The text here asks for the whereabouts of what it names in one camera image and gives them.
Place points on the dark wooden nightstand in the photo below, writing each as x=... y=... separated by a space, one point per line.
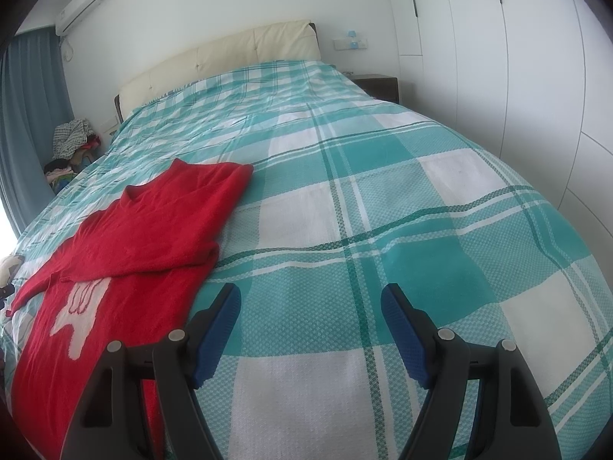
x=378 y=85

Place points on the white air conditioner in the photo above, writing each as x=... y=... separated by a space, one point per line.
x=84 y=2

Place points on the teal curtain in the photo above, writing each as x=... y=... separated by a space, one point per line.
x=28 y=134

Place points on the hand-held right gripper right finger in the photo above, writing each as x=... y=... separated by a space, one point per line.
x=404 y=333

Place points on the pile of mixed clothes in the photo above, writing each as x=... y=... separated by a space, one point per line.
x=72 y=146

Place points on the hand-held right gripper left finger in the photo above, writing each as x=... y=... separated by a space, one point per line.
x=218 y=333

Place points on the teal plaid bedspread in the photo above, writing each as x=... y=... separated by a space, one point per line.
x=383 y=191

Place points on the red knitted sweater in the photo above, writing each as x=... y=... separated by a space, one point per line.
x=139 y=230

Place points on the beige patterned cushion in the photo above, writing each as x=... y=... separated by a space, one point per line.
x=9 y=268

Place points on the cream padded headboard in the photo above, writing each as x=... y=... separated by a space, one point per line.
x=230 y=52

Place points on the white wardrobe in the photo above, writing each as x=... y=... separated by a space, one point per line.
x=507 y=57

